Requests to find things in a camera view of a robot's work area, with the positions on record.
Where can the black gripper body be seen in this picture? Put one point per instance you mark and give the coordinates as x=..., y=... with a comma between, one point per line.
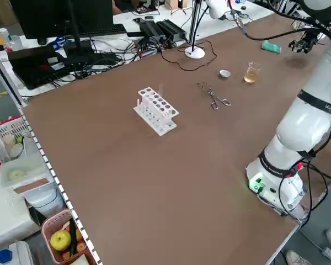
x=311, y=41

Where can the small glass beaker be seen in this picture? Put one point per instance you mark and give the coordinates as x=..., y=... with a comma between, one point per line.
x=297, y=48

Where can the clear glass test tube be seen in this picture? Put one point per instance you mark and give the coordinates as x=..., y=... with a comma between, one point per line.
x=160, y=91

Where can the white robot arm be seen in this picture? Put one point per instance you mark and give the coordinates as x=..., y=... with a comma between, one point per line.
x=300, y=129

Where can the green sponge cloth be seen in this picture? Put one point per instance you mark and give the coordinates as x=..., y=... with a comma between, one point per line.
x=270, y=46

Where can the glass beaker with amber liquid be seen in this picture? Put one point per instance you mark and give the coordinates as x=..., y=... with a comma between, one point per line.
x=250, y=77

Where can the small white dish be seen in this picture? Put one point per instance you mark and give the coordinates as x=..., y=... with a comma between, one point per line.
x=225, y=73

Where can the metal crucible tongs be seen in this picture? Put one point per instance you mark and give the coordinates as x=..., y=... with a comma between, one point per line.
x=211, y=94

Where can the black power supply box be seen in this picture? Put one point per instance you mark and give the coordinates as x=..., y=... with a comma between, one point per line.
x=171, y=27
x=151, y=30

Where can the white test tube rack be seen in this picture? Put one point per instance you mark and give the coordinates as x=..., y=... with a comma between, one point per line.
x=141, y=92

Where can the white power adapter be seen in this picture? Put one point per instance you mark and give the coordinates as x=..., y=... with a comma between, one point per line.
x=328, y=253

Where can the black computer monitor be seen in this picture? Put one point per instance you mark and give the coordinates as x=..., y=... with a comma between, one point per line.
x=44, y=16

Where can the black flat equipment case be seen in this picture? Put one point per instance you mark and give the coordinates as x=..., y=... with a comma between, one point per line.
x=30, y=66

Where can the dark green vegetable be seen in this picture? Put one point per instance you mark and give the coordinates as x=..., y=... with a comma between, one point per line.
x=72, y=234

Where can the clear plastic container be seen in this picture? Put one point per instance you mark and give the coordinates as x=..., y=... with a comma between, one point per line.
x=27, y=171

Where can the white basket with red rim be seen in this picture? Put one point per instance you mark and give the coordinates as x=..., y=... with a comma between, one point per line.
x=8, y=128

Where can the pink plastic basket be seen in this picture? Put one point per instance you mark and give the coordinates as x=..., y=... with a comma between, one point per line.
x=48, y=220

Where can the yellow apple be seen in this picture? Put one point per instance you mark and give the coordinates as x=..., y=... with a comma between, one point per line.
x=60, y=240

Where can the white box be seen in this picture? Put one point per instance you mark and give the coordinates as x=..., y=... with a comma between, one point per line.
x=5, y=215

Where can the blue plastic object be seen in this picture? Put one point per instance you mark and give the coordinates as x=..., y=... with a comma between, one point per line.
x=4, y=256

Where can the aluminium frame post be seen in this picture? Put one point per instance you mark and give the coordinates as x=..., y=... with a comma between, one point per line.
x=5, y=77
x=192, y=27

